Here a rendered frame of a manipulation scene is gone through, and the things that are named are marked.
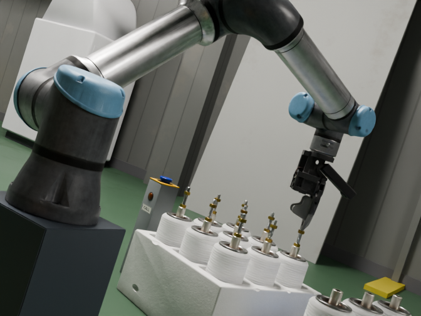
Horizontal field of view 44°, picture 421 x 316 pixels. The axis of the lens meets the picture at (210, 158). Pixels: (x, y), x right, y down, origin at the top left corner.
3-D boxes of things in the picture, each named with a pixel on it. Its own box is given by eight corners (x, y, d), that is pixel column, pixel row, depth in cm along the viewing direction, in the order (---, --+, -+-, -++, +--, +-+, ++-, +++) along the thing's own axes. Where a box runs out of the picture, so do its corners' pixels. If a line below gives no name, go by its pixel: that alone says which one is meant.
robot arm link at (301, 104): (323, 93, 126) (349, 106, 133) (291, 88, 135) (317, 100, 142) (313, 124, 127) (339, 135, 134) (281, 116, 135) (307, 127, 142)
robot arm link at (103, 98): (48, 152, 76) (76, 63, 76) (20, 134, 87) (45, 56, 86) (118, 168, 84) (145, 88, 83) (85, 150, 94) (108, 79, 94)
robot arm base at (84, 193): (47, 224, 75) (67, 159, 74) (-15, 190, 82) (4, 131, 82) (115, 226, 88) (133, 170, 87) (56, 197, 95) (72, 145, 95)
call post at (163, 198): (129, 281, 158) (161, 184, 157) (118, 271, 163) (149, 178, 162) (148, 282, 163) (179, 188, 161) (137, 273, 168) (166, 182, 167)
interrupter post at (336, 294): (334, 308, 103) (339, 292, 103) (324, 303, 105) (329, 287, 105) (341, 308, 105) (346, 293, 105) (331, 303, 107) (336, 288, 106)
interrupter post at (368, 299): (366, 310, 111) (371, 295, 111) (357, 305, 113) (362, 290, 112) (372, 310, 112) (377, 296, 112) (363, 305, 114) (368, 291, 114)
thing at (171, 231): (170, 274, 153) (188, 216, 152) (179, 287, 144) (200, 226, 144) (139, 268, 149) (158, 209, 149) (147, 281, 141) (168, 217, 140)
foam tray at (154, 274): (197, 360, 118) (221, 286, 118) (115, 288, 148) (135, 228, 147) (301, 355, 144) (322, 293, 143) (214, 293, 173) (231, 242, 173)
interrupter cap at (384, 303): (399, 316, 115) (400, 313, 115) (370, 301, 120) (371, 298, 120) (415, 317, 119) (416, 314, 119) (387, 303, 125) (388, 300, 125)
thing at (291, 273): (272, 325, 138) (294, 261, 137) (249, 309, 145) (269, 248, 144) (295, 326, 144) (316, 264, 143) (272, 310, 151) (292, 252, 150)
